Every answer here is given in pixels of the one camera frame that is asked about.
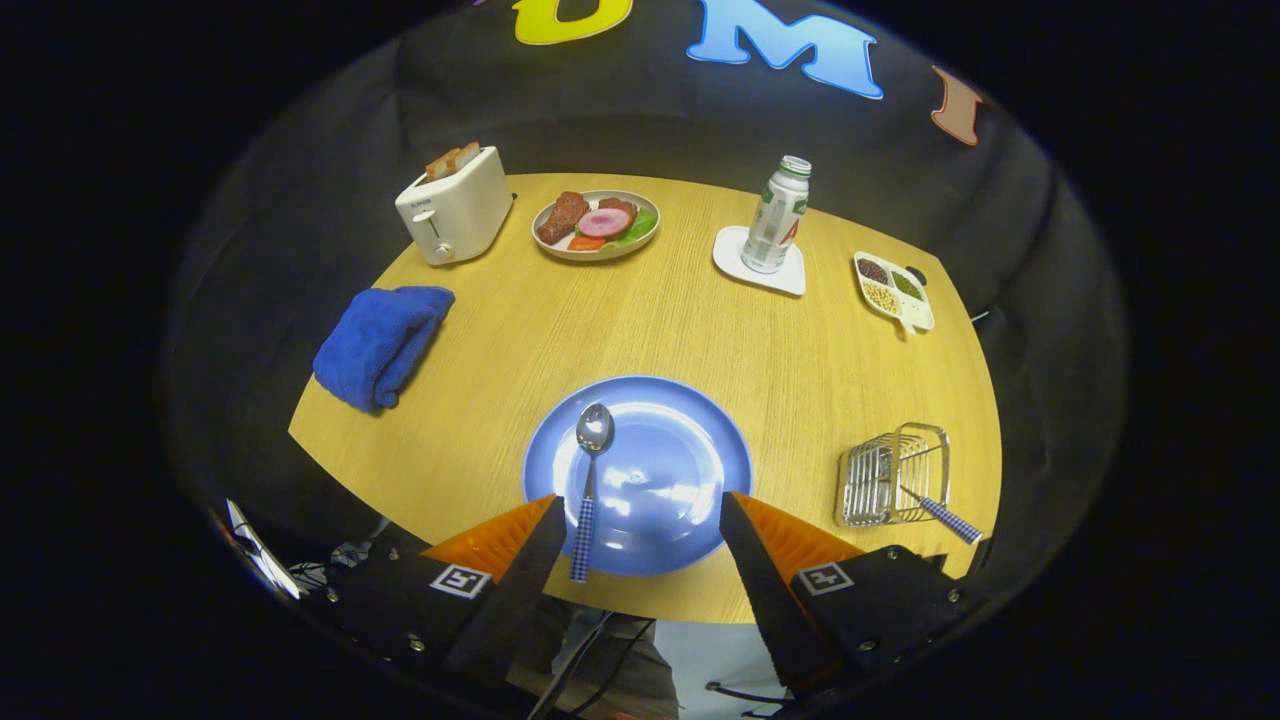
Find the brown toast slice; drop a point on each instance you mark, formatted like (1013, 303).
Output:
(465, 155)
(441, 165)

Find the black backdrop cloth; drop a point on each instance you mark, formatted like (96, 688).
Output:
(1050, 300)

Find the pink ham slice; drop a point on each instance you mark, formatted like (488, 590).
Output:
(603, 222)

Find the green lettuce leaf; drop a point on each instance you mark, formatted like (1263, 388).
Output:
(640, 228)

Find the white toaster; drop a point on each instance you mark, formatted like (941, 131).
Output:
(460, 210)

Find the small black disc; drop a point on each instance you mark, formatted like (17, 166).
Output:
(915, 275)

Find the brown meat piece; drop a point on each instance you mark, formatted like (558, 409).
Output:
(562, 218)

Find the white square coaster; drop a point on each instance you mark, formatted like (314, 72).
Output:
(730, 250)

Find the blue folded towel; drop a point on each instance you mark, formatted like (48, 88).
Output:
(380, 340)

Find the white-edged flat panel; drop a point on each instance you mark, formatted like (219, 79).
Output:
(262, 550)

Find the grey food plate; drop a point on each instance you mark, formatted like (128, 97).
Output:
(600, 254)

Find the white bottle green cap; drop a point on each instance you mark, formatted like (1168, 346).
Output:
(775, 225)

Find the blue round plate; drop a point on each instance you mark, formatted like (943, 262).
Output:
(660, 470)

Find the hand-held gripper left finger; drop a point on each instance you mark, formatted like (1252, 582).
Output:
(520, 590)

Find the white divided bean dish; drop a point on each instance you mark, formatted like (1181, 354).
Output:
(895, 295)

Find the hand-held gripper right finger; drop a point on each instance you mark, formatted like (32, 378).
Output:
(765, 590)

